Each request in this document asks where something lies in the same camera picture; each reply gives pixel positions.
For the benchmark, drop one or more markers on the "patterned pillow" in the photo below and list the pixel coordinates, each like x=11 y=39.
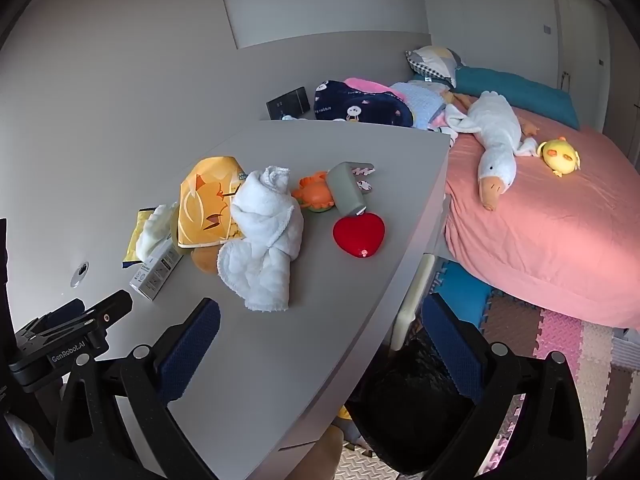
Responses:
x=432 y=62

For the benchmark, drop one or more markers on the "bed with pink sheet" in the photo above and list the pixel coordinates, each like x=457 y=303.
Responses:
x=550 y=235

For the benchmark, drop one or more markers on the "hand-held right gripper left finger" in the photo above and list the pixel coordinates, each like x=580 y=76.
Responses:
x=192 y=345

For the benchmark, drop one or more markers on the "white door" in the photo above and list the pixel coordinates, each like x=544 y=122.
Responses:
x=580 y=35

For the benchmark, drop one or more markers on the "white towel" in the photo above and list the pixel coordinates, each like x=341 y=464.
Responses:
x=265 y=240

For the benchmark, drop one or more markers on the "pink cloth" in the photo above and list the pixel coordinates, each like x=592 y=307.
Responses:
x=365 y=85

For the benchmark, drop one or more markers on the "yellow orange snack bag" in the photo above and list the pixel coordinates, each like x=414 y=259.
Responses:
x=205 y=200

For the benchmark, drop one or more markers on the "light blue blanket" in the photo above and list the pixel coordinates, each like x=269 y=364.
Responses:
x=422 y=102

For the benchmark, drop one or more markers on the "red heart hand warmer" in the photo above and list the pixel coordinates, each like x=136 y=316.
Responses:
x=357 y=232

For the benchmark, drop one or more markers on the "grey cylinder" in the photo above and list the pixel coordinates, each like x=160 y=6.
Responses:
x=345 y=187

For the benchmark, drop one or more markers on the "yellow packet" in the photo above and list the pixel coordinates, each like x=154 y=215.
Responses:
x=132 y=240

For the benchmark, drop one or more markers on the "orange crab toy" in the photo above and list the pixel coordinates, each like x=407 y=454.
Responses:
x=312 y=192

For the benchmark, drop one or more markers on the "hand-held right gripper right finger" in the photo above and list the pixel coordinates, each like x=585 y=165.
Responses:
x=452 y=345

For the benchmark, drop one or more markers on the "small white box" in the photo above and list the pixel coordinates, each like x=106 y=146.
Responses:
x=155 y=272

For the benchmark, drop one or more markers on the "yellow plush toy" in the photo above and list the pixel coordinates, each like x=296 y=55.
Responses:
x=344 y=414

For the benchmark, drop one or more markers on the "navy rabbit print blanket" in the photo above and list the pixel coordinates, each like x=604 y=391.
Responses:
x=360 y=107

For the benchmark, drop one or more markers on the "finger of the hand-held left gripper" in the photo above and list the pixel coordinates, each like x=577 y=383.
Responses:
x=62 y=314
x=107 y=306

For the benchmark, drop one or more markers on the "black box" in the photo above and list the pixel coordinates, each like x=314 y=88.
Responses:
x=287 y=102

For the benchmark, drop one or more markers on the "white goose plush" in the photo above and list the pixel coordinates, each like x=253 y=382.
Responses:
x=495 y=135

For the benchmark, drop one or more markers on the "bin with black bag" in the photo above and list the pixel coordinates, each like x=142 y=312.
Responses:
x=410 y=405

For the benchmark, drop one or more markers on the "yellow chick plush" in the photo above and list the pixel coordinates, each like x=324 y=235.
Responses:
x=560 y=157

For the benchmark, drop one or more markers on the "teal pillow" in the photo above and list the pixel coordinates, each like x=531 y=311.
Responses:
x=520 y=92

